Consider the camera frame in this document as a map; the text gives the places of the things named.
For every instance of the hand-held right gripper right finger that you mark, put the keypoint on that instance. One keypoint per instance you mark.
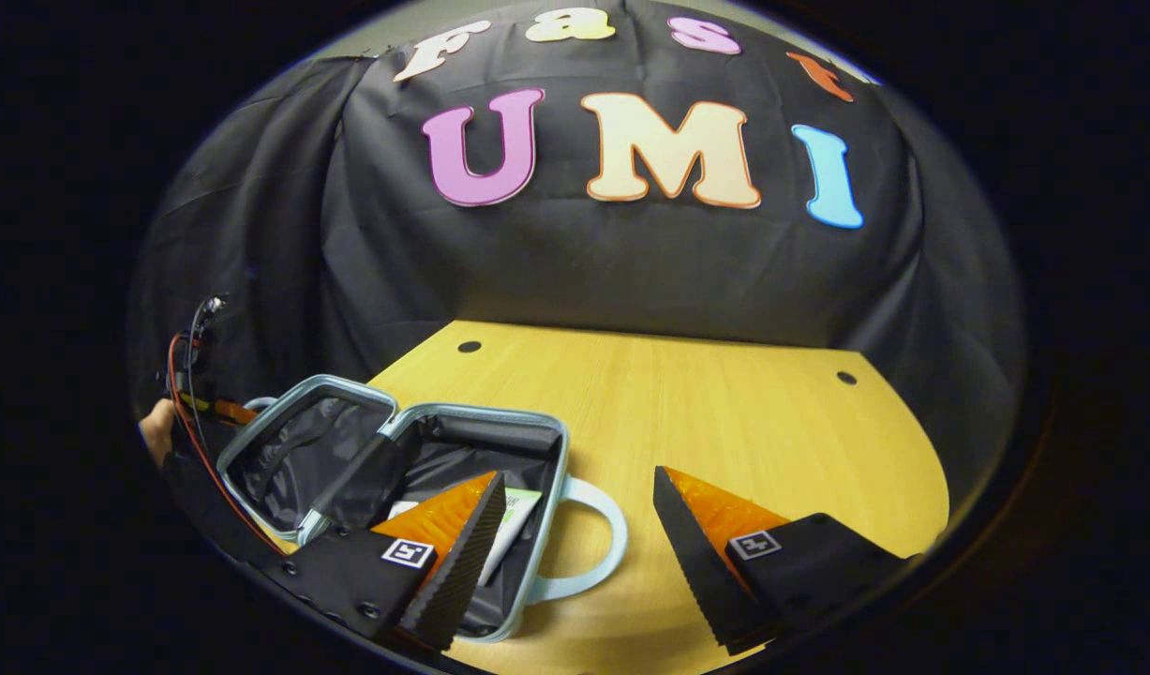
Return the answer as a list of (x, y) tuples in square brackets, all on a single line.
[(696, 572)]

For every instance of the white and green cream tube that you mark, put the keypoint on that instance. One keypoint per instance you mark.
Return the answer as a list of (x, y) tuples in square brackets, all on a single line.
[(514, 525)]

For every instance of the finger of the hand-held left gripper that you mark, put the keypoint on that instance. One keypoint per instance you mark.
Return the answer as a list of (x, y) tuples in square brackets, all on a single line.
[(232, 411)]

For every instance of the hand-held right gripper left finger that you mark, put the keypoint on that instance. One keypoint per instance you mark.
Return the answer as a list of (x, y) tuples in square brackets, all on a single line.
[(462, 572)]

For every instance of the black backdrop cloth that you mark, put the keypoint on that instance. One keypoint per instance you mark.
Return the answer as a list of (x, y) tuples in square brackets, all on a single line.
[(631, 272)]

